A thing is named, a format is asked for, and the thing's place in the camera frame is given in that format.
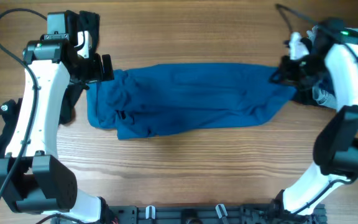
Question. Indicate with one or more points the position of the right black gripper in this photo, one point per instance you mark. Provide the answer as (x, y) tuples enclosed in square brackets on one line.
[(285, 75)]

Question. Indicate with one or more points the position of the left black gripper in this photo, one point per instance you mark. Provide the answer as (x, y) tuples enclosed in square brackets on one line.
[(96, 73)]

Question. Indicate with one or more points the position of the blue t-shirt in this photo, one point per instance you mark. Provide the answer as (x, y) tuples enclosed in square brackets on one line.
[(168, 99)]

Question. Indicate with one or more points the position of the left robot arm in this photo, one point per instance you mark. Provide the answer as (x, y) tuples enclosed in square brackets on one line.
[(32, 179)]

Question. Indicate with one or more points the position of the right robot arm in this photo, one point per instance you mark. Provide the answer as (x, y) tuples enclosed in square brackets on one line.
[(323, 67)]

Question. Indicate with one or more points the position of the folded black garment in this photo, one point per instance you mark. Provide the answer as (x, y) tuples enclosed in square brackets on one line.
[(301, 98)]

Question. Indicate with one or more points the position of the black t-shirt with logo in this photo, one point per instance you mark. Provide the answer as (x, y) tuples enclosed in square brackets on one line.
[(10, 110)]

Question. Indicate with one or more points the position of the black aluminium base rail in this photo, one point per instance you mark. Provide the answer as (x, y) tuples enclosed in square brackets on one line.
[(218, 214)]

